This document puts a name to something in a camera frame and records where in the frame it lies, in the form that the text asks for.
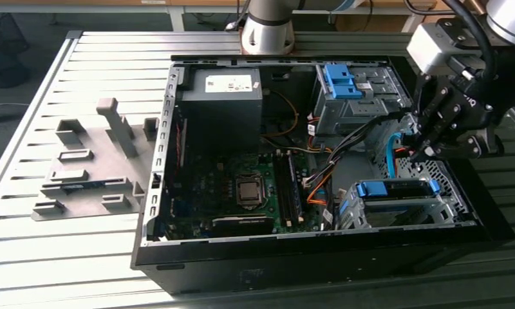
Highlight black graphics card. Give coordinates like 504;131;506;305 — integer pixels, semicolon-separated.
211;214;276;238

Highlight grey power supply unit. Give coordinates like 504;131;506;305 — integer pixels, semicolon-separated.
180;67;265;149

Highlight metal disk bay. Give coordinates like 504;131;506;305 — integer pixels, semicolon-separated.
333;176;478;231

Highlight CPU socket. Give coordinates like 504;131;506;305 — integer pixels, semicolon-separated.
232;173;268;209

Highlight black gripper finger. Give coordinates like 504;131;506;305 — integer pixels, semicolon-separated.
407;75;463;162
424;128;506;160

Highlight hard disk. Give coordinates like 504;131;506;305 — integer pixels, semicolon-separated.
337;179;442;223

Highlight coloured wire bundle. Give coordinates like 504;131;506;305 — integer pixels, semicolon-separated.
283;146;333;156

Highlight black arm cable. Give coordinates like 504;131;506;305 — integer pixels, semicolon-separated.
444;0;499;91

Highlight black PC case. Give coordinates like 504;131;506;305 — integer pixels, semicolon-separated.
130;54;515;295

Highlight grey parts rack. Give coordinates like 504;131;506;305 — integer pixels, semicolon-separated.
28;98;160;221

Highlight blue data wire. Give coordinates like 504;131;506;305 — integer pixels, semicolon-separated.
386;131;412;178

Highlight green motherboard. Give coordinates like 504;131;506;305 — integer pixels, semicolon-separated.
163;149;331;241

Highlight black power wire bundle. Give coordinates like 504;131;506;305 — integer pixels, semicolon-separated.
301;111;408;191

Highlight thin orange wire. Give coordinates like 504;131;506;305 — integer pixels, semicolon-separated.
304;160;340;207

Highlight blue drive cage latch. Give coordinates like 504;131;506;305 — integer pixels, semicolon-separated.
324;64;364;100

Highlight silver CPU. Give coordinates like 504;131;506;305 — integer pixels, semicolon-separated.
239;183;261;200

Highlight thin yellow wire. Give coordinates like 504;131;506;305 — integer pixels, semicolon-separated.
260;91;300;146

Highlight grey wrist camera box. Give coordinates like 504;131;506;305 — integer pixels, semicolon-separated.
406;21;488;77

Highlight black mesh bin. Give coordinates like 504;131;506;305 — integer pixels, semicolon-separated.
0;12;30;89

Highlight black RAM stick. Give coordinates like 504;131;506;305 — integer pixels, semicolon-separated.
285;151;305;225

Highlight metal optical drive cage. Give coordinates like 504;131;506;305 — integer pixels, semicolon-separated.
312;63;415;138

